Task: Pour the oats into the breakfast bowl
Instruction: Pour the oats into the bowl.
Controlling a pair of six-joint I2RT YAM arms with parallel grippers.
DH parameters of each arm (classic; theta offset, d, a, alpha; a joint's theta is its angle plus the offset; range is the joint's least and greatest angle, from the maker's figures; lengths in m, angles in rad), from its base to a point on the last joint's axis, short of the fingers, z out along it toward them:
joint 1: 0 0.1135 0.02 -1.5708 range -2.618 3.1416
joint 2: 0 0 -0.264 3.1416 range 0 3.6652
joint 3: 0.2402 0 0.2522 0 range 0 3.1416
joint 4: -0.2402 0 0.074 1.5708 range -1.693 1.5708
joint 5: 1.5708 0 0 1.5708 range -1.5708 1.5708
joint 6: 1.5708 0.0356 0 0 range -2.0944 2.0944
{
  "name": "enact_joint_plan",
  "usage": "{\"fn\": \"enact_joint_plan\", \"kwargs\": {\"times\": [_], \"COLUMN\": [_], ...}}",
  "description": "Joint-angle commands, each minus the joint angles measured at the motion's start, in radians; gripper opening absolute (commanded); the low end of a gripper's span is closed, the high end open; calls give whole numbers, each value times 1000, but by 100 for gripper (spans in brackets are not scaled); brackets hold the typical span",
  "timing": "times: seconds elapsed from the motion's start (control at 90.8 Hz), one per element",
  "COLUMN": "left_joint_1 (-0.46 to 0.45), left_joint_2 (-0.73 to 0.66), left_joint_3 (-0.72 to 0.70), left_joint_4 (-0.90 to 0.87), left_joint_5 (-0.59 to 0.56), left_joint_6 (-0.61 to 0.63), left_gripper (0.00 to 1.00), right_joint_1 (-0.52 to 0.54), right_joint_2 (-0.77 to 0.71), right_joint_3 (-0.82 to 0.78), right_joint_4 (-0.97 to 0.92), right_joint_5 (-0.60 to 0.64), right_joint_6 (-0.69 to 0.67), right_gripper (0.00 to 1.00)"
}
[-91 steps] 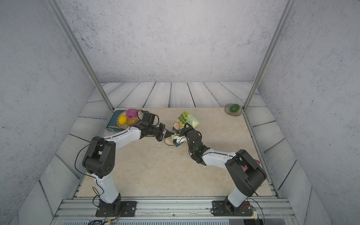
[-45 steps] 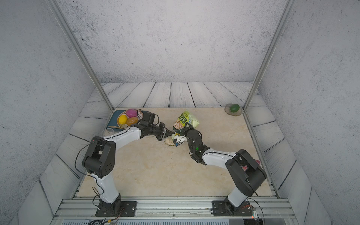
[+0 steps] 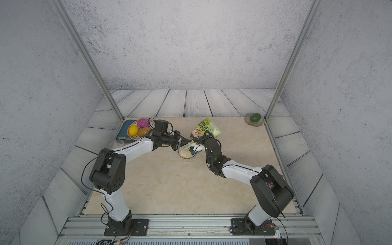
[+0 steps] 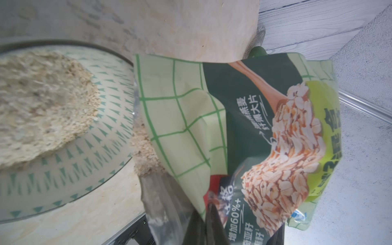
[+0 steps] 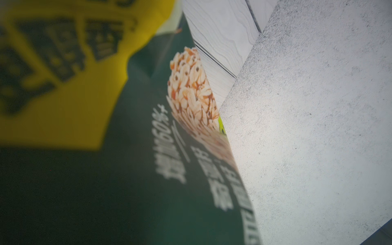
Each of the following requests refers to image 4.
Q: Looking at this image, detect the white patterned breakfast bowl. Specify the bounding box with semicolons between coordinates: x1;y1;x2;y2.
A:
1;40;134;223

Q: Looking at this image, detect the poured oats pile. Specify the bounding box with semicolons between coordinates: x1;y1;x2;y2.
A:
1;49;101;169

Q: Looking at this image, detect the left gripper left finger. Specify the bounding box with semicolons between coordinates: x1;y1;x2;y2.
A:
182;203;230;245

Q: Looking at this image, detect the right aluminium frame post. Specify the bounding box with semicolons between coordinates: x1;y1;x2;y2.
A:
338;90;392;127

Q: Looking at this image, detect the green oats bag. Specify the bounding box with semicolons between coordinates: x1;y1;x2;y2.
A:
134;53;342;245

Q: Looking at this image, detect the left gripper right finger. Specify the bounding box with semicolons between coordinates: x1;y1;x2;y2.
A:
269;225;285;245

